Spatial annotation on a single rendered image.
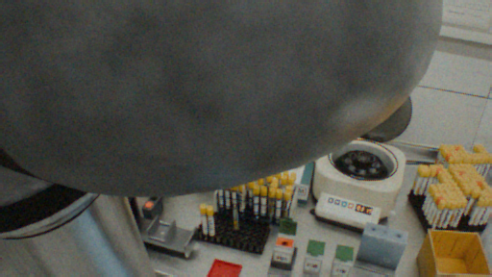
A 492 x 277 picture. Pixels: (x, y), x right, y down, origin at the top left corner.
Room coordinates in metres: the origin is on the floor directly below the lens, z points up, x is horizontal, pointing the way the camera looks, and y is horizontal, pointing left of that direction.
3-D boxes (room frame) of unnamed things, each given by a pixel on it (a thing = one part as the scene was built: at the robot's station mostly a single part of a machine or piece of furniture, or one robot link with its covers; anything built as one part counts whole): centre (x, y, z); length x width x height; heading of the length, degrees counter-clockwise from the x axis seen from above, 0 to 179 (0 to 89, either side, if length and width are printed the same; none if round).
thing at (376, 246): (0.53, -0.31, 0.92); 0.10 x 0.07 x 0.10; 65
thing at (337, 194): (0.77, -0.31, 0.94); 0.30 x 0.24 x 0.12; 154
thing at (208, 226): (0.63, 0.04, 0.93); 0.17 x 0.09 x 0.11; 73
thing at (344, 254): (0.50, -0.21, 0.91); 0.05 x 0.04 x 0.07; 163
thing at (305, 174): (0.86, -0.15, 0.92); 0.24 x 0.12 x 0.10; 163
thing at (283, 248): (0.53, -0.08, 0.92); 0.05 x 0.04 x 0.06; 164
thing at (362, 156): (0.79, -0.32, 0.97); 0.15 x 0.15 x 0.07
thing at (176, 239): (0.59, 0.23, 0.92); 0.21 x 0.07 x 0.05; 73
